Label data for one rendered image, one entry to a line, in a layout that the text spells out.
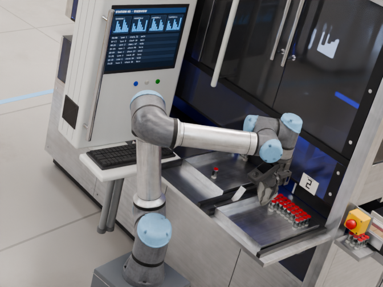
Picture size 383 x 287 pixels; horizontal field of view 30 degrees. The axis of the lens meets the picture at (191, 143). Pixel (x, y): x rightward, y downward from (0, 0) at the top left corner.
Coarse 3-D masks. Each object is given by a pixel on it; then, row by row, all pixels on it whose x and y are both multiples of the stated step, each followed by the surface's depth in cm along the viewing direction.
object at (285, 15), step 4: (288, 0) 276; (288, 4) 277; (288, 8) 277; (284, 12) 278; (288, 12) 278; (284, 16) 279; (284, 20) 280; (280, 24) 281; (284, 24) 281; (280, 28) 281; (280, 32) 282; (276, 36) 283; (280, 36) 283; (276, 40) 284; (276, 44) 284; (272, 48) 286; (276, 48) 285; (272, 52) 286; (276, 52) 287; (280, 52) 289; (272, 56) 287
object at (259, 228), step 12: (228, 204) 284; (240, 204) 289; (252, 204) 294; (216, 216) 280; (228, 216) 282; (240, 216) 284; (252, 216) 286; (264, 216) 288; (276, 216) 290; (240, 228) 271; (252, 228) 279; (264, 228) 281; (276, 228) 283; (288, 228) 285; (312, 228) 284; (252, 240) 267; (264, 240) 274; (276, 240) 269
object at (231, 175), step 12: (204, 156) 316; (216, 156) 322; (228, 156) 325; (192, 168) 304; (204, 168) 311; (228, 168) 316; (240, 168) 318; (252, 168) 321; (204, 180) 299; (216, 180) 304; (228, 180) 307; (240, 180) 309; (216, 192) 295; (228, 192) 295
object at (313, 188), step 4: (304, 176) 292; (308, 176) 291; (304, 180) 293; (312, 180) 289; (300, 184) 295; (304, 184) 293; (308, 184) 291; (312, 184) 290; (316, 184) 288; (312, 188) 290; (316, 188) 289; (312, 192) 291
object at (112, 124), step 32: (96, 0) 285; (128, 0) 290; (160, 0) 300; (192, 0) 311; (96, 32) 289; (128, 32) 298; (160, 32) 309; (96, 64) 297; (128, 64) 307; (160, 64) 319; (64, 96) 316; (128, 96) 317; (64, 128) 320; (96, 128) 316; (128, 128) 328
